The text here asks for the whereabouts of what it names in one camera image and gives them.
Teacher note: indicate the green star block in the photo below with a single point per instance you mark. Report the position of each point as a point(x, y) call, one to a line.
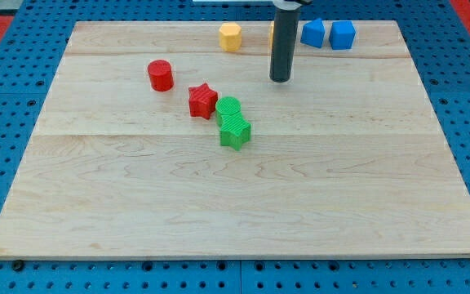
point(234, 131)

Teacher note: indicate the green cylinder block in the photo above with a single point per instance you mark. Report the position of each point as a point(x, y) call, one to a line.
point(226, 106)

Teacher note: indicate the red star block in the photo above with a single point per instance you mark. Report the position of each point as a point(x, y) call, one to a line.
point(201, 101)

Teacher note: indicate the wooden board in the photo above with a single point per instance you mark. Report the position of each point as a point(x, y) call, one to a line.
point(347, 160)

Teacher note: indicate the red cylinder block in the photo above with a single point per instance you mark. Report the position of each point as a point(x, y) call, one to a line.
point(160, 75)

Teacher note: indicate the yellow hexagon block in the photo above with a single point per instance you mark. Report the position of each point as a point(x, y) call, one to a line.
point(230, 36)

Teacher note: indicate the yellow block behind rod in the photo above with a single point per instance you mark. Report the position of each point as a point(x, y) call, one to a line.
point(270, 35)

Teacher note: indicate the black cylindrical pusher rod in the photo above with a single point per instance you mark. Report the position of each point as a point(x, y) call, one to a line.
point(284, 39)

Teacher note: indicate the blue triangular block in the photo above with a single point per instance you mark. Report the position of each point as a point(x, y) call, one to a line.
point(313, 33)

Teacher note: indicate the blue cube block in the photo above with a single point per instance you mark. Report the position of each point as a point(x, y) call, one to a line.
point(342, 34)

